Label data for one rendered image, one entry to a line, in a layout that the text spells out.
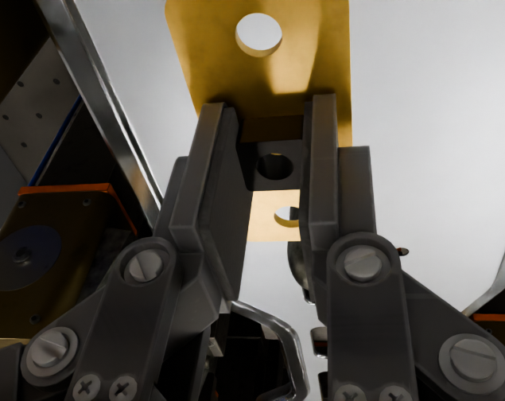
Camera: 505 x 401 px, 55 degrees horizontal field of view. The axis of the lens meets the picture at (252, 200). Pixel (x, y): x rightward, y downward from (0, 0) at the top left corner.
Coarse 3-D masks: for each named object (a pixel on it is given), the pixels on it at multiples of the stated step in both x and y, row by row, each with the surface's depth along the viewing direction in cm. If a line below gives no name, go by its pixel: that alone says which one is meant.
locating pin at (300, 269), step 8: (296, 208) 26; (296, 216) 26; (288, 248) 25; (296, 248) 24; (288, 256) 25; (296, 256) 24; (296, 264) 24; (304, 264) 24; (296, 272) 24; (304, 272) 24; (296, 280) 25; (304, 280) 24
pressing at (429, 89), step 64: (64, 0) 19; (128, 0) 19; (384, 0) 18; (448, 0) 18; (128, 64) 21; (384, 64) 20; (448, 64) 19; (128, 128) 24; (192, 128) 23; (384, 128) 22; (448, 128) 22; (384, 192) 25; (448, 192) 25; (256, 256) 31; (448, 256) 29; (256, 320) 37; (320, 384) 46
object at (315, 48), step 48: (192, 0) 10; (240, 0) 10; (288, 0) 10; (336, 0) 9; (192, 48) 11; (240, 48) 10; (288, 48) 10; (336, 48) 10; (192, 96) 12; (240, 96) 11; (288, 96) 11; (336, 96) 11; (240, 144) 11; (288, 144) 11; (288, 192) 14; (288, 240) 15
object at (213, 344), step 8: (216, 320) 44; (224, 320) 46; (216, 328) 44; (224, 328) 46; (216, 336) 44; (224, 336) 46; (208, 344) 44; (216, 344) 44; (224, 344) 46; (216, 352) 45
